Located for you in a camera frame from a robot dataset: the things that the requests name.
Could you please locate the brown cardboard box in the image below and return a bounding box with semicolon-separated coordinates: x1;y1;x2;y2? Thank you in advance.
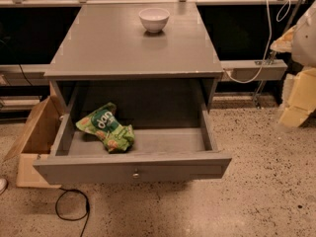
3;95;65;190

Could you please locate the open grey drawer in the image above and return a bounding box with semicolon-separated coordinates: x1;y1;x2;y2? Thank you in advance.
33;104;231;184

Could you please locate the white hanging cable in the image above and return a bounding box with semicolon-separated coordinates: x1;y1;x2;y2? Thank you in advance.
224;0;307;85

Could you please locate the round metal drawer knob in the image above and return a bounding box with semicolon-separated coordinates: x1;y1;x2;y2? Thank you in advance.
132;169;140;179

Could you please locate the white shoe tip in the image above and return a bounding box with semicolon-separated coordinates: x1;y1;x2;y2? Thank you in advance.
0;178;8;195

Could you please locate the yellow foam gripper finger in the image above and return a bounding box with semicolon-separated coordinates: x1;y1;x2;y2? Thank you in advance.
278;66;316;127

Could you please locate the metal diagonal rod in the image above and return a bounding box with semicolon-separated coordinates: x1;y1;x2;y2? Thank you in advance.
246;0;305;109

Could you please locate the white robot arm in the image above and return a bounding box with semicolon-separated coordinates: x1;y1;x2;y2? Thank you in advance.
278;1;316;127

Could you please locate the white ceramic bowl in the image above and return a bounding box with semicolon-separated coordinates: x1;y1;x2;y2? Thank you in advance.
138;8;170;33

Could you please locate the green rice chip bag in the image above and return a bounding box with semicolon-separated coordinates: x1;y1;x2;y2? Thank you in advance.
76;103;135;153

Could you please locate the black floor cable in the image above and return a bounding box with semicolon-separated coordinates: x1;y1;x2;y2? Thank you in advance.
54;188;92;237

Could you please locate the grey metal rail shelf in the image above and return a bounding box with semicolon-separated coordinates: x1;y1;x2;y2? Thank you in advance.
221;59;287;82

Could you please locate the grey wooden cabinet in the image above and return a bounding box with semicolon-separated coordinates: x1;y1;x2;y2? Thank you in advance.
45;3;223;117

